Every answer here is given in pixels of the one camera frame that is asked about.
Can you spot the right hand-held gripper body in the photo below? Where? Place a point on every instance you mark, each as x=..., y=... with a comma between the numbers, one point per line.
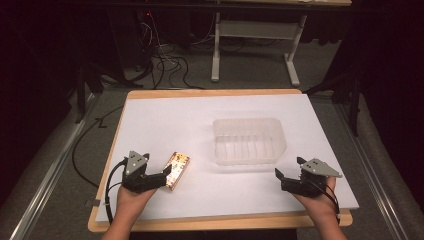
x=308, y=183

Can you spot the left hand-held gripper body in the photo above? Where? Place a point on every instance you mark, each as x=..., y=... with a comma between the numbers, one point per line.
x=135, y=166

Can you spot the shiny patterned snack packet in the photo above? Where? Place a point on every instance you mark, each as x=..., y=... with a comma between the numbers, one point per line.
x=180, y=166

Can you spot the person's right hand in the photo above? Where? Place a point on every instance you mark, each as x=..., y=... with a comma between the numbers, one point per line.
x=321, y=205

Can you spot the person's left hand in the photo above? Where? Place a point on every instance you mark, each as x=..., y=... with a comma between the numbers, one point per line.
x=130, y=203

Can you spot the clear plastic container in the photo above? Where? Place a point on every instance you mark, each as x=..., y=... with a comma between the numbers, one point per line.
x=248, y=141

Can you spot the white board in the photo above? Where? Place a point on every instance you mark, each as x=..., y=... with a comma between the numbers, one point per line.
x=186, y=126

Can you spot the black stand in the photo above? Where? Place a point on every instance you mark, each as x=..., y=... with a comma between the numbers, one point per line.
x=81, y=90
x=353, y=100

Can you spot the wooden table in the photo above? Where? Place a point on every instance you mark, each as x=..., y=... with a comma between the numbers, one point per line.
x=213, y=91

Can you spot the metal floor rail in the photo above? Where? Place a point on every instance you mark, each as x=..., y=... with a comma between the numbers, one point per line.
x=370, y=173
x=50, y=173

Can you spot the white metal table frame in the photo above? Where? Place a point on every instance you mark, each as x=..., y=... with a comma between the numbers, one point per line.
x=256, y=28

